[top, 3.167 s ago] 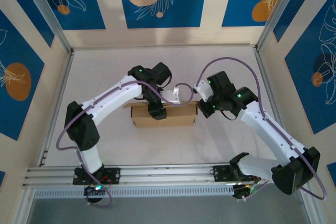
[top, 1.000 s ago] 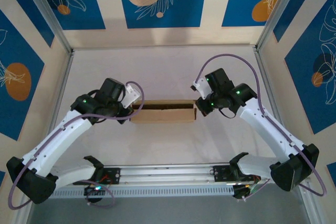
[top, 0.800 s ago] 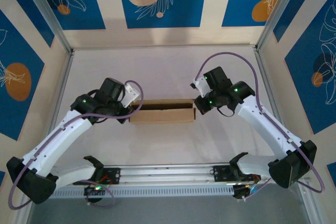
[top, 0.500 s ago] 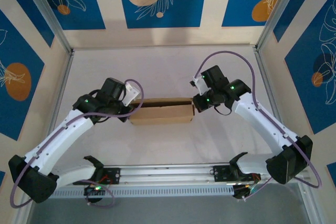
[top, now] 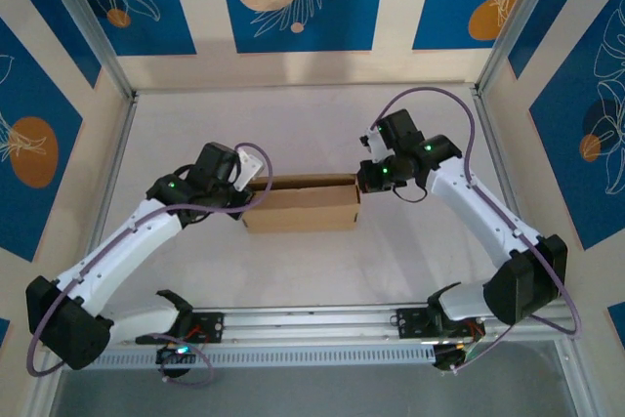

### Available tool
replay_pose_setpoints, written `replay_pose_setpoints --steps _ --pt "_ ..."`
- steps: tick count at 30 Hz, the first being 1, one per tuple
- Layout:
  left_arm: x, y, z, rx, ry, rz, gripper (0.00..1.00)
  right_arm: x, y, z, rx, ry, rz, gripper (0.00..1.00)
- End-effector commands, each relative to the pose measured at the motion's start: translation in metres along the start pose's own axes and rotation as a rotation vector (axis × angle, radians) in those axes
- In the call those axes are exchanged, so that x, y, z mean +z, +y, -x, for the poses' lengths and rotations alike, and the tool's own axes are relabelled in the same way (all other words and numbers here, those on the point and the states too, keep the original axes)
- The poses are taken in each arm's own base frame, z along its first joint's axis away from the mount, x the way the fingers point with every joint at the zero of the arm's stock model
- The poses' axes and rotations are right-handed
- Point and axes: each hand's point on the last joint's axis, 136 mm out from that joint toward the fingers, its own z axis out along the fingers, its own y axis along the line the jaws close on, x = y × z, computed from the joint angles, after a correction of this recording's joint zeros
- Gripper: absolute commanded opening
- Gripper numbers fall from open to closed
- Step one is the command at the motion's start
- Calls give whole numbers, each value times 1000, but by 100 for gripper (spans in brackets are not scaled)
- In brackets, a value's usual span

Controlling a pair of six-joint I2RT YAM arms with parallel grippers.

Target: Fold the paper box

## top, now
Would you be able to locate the brown cardboard paper box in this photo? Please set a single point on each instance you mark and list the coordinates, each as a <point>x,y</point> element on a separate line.
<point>303,209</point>

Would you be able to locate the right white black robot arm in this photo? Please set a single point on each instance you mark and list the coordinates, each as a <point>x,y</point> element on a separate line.
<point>478,207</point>

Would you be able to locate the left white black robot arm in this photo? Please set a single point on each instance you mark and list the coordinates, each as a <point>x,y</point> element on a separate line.
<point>122,246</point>

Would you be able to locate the blue poster lilies dark circle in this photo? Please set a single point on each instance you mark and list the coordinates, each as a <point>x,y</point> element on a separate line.
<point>561,143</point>

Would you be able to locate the blue poster beige circle feather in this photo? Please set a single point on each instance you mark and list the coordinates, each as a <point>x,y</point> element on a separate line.
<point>342,21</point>

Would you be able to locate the blue poster lily orange dot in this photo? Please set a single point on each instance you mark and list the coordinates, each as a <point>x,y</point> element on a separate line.
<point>161,21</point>

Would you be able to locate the blue poster orange circle lily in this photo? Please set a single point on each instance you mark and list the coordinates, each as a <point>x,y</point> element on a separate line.
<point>29,90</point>

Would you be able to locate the narrow blue poster white lines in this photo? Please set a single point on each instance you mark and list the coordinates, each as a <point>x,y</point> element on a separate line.
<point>552,2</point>
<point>58,21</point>

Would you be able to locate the blue poster corner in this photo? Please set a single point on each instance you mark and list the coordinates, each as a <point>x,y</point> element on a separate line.
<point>4,334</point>
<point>617,319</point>

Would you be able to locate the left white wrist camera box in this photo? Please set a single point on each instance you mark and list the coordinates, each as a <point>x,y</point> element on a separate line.
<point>246,170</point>

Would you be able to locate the right aluminium side rail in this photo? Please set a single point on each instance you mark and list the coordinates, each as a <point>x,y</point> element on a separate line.
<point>489,124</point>

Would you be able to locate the aluminium side rail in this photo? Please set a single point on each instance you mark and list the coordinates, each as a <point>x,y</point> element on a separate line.
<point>489,124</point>
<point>117,153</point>

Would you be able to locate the left aluminium side rail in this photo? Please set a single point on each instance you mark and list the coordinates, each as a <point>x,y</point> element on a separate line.
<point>117,153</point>

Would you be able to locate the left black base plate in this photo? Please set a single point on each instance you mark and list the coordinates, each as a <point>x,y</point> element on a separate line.
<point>212,326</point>

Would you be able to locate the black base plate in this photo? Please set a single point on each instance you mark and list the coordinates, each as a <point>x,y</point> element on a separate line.
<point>212,326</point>
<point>412,321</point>

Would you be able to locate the long aluminium mounting rail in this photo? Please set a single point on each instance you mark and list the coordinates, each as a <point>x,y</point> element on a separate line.
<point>317,324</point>

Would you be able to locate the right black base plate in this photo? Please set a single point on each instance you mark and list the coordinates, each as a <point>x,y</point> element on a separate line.
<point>412,321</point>

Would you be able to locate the right aluminium frame post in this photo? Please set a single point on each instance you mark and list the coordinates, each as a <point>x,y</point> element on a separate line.
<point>519,21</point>

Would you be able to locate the aluminium frame post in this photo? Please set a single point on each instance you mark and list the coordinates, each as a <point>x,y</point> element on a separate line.
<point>89,21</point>
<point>519,21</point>

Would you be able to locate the left aluminium frame post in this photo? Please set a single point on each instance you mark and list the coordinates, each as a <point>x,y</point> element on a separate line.
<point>89,21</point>

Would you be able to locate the aluminium frame bar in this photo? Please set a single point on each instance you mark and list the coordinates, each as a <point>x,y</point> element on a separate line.
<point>573,378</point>
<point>46,395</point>

